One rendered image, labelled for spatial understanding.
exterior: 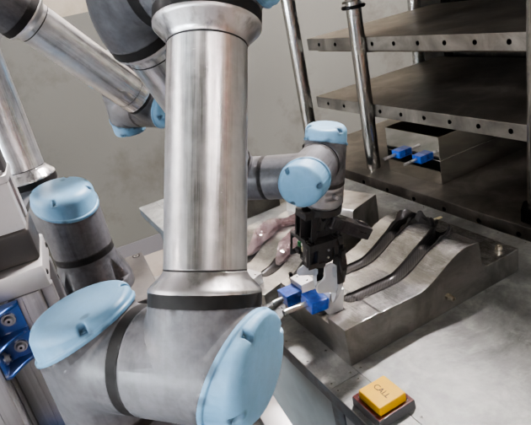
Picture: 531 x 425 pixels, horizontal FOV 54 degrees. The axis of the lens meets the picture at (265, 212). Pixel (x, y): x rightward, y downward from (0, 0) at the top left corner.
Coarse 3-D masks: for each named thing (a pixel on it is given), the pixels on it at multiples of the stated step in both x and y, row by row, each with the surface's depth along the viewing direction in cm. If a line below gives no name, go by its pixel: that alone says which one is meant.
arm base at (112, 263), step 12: (108, 252) 103; (60, 264) 100; (72, 264) 100; (84, 264) 100; (96, 264) 101; (108, 264) 102; (120, 264) 105; (60, 276) 102; (72, 276) 100; (84, 276) 100; (96, 276) 101; (108, 276) 102; (120, 276) 105; (132, 276) 108; (72, 288) 102
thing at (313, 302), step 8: (304, 296) 108; (312, 296) 108; (320, 296) 108; (328, 296) 107; (296, 304) 107; (304, 304) 107; (312, 304) 106; (320, 304) 107; (328, 304) 108; (336, 304) 109; (288, 312) 105; (312, 312) 107; (328, 312) 109
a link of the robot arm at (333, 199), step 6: (342, 186) 96; (330, 192) 94; (336, 192) 95; (342, 192) 96; (324, 198) 95; (330, 198) 95; (336, 198) 95; (342, 198) 97; (318, 204) 96; (324, 204) 95; (330, 204) 96; (336, 204) 96; (318, 210) 97; (324, 210) 97; (330, 210) 97
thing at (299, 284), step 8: (296, 280) 119; (304, 280) 119; (312, 280) 118; (280, 288) 120; (288, 288) 119; (296, 288) 119; (304, 288) 118; (312, 288) 119; (280, 296) 119; (288, 296) 116; (296, 296) 117; (272, 304) 117; (288, 304) 117
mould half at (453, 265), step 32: (384, 224) 133; (416, 224) 128; (448, 224) 141; (352, 256) 131; (384, 256) 125; (448, 256) 114; (480, 256) 123; (512, 256) 123; (352, 288) 117; (416, 288) 113; (448, 288) 115; (480, 288) 121; (320, 320) 112; (352, 320) 106; (384, 320) 108; (416, 320) 113; (352, 352) 106
